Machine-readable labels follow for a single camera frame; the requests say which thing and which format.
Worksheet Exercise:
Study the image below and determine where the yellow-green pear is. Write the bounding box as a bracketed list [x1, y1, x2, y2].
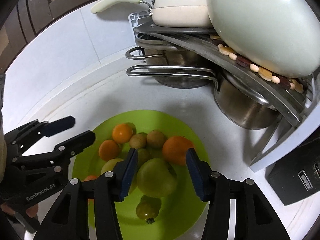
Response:
[100, 158, 124, 174]

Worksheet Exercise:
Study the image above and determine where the green fruit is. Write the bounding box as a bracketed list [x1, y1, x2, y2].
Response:
[98, 139, 120, 161]

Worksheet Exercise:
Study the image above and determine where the small green tomato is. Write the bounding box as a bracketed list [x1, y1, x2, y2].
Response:
[136, 195, 162, 224]
[137, 148, 152, 168]

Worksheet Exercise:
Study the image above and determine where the green apple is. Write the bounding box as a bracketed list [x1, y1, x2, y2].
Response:
[137, 158, 178, 198]

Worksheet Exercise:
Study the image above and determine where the small orange tangerine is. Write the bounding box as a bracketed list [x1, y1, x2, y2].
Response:
[112, 123, 134, 144]

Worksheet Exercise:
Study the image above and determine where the small brown longan fruit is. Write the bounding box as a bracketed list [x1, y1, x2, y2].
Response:
[146, 130, 167, 149]

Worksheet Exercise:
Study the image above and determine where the large orange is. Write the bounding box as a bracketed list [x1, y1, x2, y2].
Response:
[82, 175, 98, 199]

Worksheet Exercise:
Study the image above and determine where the person's left hand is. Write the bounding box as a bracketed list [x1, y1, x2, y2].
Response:
[0, 202, 40, 219]

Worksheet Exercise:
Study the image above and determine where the green plastic plate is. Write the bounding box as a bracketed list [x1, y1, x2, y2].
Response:
[72, 110, 209, 239]

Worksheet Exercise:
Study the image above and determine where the black knife block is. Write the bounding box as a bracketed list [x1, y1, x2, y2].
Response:
[266, 139, 319, 206]

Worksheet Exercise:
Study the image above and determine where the steel pot right bottom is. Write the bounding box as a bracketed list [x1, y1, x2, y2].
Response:
[214, 71, 280, 130]

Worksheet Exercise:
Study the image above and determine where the steel pot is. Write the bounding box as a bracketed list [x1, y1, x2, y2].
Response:
[214, 71, 280, 130]
[125, 34, 214, 89]

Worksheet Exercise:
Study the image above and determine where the metal corner shelf rack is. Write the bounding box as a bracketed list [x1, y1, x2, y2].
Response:
[127, 11, 319, 172]

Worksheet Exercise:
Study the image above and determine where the steel pot left bottom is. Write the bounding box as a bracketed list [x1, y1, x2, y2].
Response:
[125, 34, 214, 89]

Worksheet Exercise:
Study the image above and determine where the beaded wooden trivet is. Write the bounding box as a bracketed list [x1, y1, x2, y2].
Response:
[209, 35, 304, 94]

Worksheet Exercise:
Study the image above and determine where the white saucepan lower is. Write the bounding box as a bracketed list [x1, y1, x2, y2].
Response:
[91, 0, 212, 28]

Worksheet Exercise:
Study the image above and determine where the white ceramic pot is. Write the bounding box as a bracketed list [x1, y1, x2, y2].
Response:
[207, 0, 319, 77]

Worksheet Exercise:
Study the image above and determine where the dark wooden window frame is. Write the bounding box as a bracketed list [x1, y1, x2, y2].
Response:
[1, 0, 97, 74]

